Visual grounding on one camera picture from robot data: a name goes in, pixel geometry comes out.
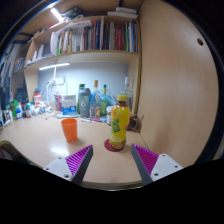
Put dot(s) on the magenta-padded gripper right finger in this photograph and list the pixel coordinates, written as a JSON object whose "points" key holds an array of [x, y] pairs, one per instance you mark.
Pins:
{"points": [[163, 166]]}

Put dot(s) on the pink pen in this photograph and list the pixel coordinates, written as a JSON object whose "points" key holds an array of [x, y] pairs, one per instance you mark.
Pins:
{"points": [[90, 119]]}

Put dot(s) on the white desk lamp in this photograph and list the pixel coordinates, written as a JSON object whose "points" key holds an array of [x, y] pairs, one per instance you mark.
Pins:
{"points": [[54, 66]]}

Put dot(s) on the white bottle with red label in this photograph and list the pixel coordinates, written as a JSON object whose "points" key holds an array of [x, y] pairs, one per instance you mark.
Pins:
{"points": [[37, 97]]}

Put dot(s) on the yellow drink bottle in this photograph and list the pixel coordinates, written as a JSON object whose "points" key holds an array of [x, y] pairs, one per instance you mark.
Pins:
{"points": [[119, 123]]}

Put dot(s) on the green glass bottle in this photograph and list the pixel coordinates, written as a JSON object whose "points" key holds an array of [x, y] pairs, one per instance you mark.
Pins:
{"points": [[103, 103]]}

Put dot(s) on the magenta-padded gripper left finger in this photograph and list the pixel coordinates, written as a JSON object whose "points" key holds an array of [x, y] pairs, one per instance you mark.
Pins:
{"points": [[61, 166]]}

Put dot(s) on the blue and white carton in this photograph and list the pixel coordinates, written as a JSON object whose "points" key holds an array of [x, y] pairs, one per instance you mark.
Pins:
{"points": [[69, 105]]}

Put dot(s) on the wooden shelf unit with books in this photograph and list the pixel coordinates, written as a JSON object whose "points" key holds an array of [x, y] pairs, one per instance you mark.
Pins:
{"points": [[96, 36]]}

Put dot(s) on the white tube ceiling light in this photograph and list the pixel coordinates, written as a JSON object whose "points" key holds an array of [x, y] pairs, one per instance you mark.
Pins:
{"points": [[56, 14]]}

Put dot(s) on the orange plastic cup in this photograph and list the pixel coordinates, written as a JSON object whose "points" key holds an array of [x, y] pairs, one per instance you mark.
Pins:
{"points": [[69, 130]]}

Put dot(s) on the small green bottle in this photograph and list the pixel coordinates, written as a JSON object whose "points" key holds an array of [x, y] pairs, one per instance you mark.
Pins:
{"points": [[14, 110]]}

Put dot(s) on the flat round red coaster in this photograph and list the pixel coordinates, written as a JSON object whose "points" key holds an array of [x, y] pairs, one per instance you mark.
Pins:
{"points": [[107, 146]]}

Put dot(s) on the clear glass bottle, white cap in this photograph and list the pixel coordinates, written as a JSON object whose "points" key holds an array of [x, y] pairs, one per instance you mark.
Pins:
{"points": [[127, 91]]}

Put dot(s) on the pink packet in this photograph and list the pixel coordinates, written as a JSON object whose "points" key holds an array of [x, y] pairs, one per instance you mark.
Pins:
{"points": [[58, 103]]}

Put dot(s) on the brown mug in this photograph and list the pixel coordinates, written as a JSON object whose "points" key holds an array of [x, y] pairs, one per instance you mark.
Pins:
{"points": [[135, 124]]}

